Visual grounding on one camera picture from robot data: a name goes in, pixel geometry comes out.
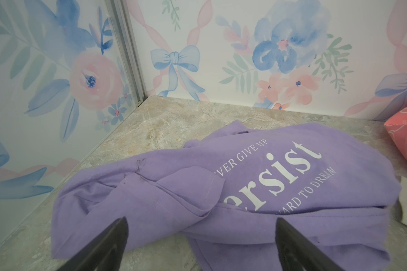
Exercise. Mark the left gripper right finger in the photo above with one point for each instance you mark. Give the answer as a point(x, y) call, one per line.
point(297, 253)

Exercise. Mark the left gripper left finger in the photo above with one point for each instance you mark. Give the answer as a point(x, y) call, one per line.
point(104, 253)

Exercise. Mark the purple printed t-shirt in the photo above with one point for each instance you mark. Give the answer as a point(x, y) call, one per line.
point(226, 192)

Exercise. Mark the left aluminium corner post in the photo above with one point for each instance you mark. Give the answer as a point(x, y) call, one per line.
point(123, 31)

